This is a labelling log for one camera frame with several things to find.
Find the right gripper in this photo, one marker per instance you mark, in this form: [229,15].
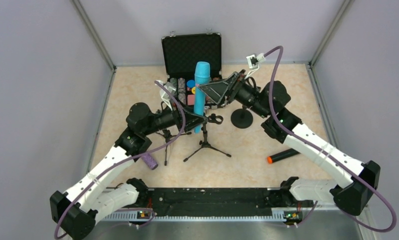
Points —
[231,89]

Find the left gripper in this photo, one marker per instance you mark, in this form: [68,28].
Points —
[182,117]

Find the black tripod stand with clip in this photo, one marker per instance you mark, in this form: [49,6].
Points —
[204,144]

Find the blue microphone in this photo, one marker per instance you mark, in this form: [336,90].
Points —
[202,75]

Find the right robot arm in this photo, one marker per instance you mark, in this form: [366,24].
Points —
[351,178]

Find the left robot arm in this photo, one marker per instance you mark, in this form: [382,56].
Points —
[77,210]

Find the black round base stand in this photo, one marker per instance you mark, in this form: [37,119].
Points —
[242,118]

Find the black poker chip case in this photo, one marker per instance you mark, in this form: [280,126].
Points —
[181,54]

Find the purple glitter microphone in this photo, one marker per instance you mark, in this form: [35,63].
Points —
[150,161]

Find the black microphone orange tip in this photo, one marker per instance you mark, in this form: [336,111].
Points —
[281,155]

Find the black shock mount tripod stand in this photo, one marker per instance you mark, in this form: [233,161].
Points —
[168,136]

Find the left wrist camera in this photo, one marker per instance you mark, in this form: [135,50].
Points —
[164,95]

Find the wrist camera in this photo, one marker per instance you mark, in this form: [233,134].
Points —
[164,95]
[254,62]

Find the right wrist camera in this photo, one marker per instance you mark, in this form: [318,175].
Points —
[254,62]

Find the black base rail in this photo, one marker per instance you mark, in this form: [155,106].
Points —
[140,204]

